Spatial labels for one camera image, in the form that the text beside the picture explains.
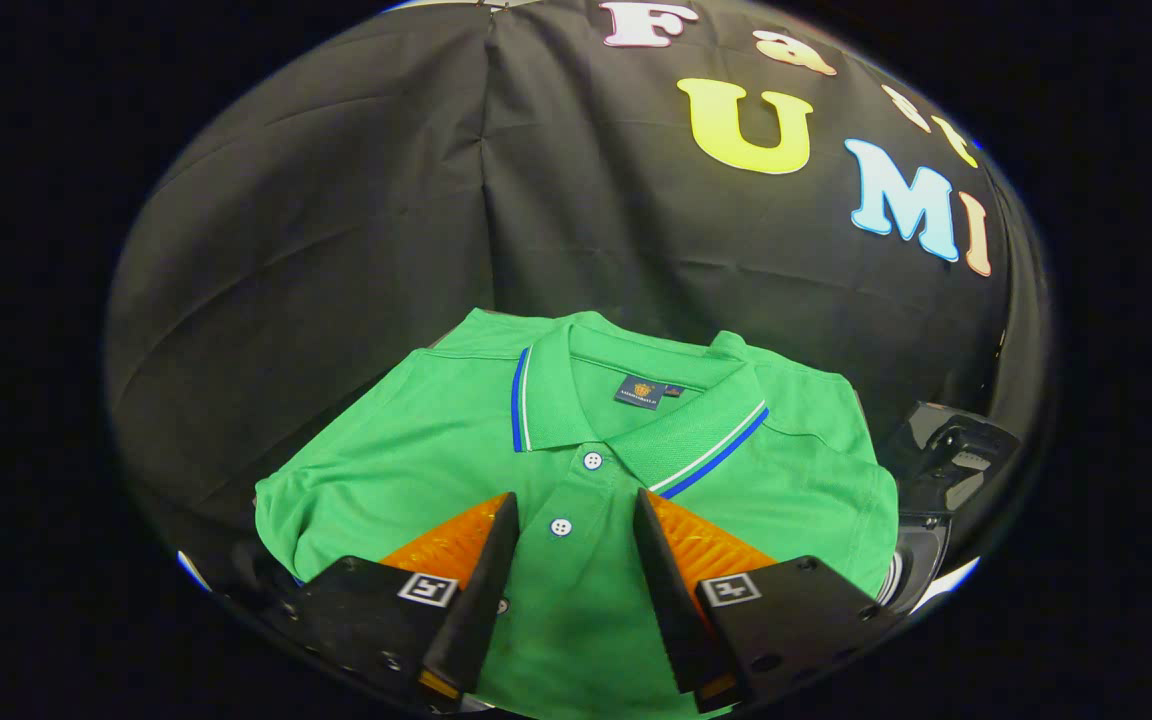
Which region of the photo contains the black backdrop cloth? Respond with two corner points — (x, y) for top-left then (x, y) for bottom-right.
(106, 0), (1052, 561)

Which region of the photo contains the dark washing machine lid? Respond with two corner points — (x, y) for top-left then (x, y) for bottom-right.
(876, 400), (1022, 516)

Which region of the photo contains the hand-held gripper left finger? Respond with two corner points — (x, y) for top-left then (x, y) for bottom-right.
(281, 490), (520, 706)

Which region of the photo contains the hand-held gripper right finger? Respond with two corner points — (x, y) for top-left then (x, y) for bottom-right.
(633, 487), (902, 713)

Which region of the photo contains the green polo shirt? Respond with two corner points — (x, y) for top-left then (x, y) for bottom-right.
(254, 307), (900, 720)

